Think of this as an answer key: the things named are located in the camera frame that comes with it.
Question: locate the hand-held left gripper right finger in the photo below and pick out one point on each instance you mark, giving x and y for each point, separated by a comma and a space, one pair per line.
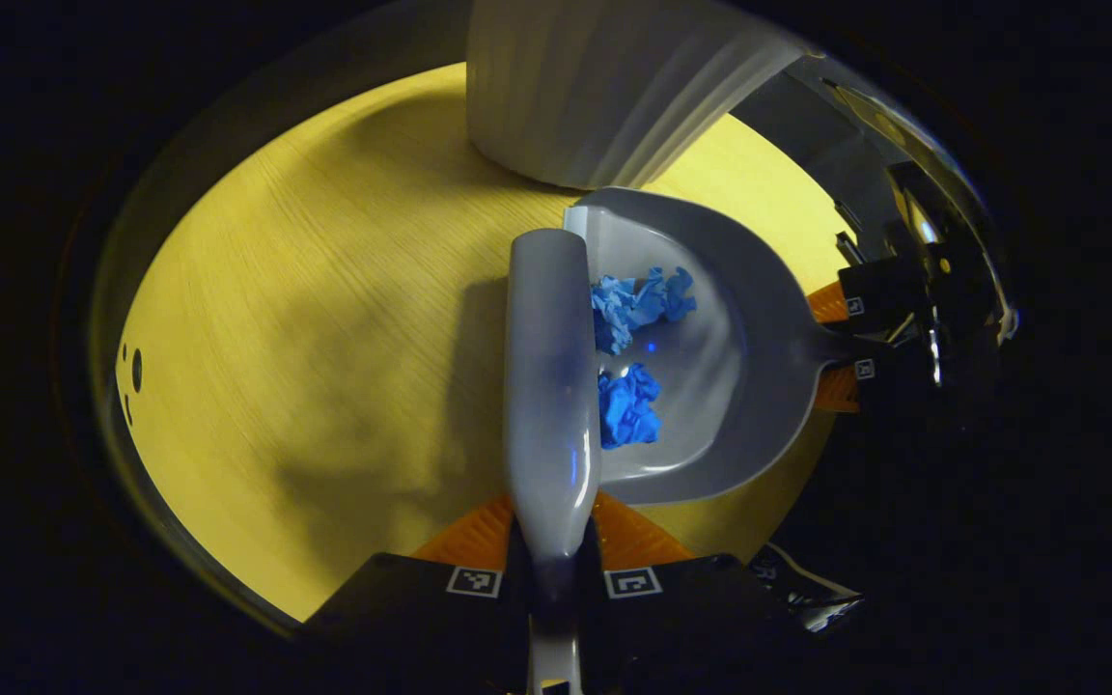
691, 608

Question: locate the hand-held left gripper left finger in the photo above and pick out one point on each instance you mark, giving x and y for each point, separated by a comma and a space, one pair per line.
421, 608

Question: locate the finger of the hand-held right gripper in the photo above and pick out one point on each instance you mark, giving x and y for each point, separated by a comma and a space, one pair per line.
841, 391
870, 290

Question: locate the grey plastic dustpan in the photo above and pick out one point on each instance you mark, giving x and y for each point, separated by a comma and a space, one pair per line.
749, 290

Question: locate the dark blue paper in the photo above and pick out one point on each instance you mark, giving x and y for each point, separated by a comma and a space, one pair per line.
628, 405

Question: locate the light blue paper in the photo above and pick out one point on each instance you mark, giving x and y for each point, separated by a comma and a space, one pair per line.
633, 299

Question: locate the small grey broom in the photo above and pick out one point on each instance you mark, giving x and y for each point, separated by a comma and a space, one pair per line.
551, 386

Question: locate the white ribbed garbage bin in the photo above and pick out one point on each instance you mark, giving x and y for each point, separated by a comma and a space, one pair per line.
595, 87

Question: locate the wooden desktop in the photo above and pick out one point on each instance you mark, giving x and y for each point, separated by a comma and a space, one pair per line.
324, 290

